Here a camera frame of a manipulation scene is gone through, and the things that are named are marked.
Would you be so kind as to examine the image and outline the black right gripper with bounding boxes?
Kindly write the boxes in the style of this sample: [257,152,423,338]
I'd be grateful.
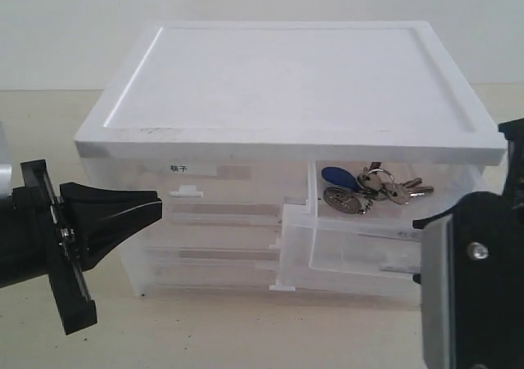
[412,119,523,368]

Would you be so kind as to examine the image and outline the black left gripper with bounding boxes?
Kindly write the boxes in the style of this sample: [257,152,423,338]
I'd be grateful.
[11,160,162,335]

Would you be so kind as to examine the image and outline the key bunch with blue fob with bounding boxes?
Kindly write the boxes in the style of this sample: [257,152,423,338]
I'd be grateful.
[320,162,435,214]

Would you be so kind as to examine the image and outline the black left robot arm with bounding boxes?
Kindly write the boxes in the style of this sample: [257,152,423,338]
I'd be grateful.
[1,160,163,335]

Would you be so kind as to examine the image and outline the white translucent drawer cabinet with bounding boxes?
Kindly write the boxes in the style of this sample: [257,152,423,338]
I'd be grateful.
[73,20,508,300]

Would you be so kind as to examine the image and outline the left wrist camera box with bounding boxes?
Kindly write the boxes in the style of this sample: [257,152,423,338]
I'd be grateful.
[0,124,12,199]

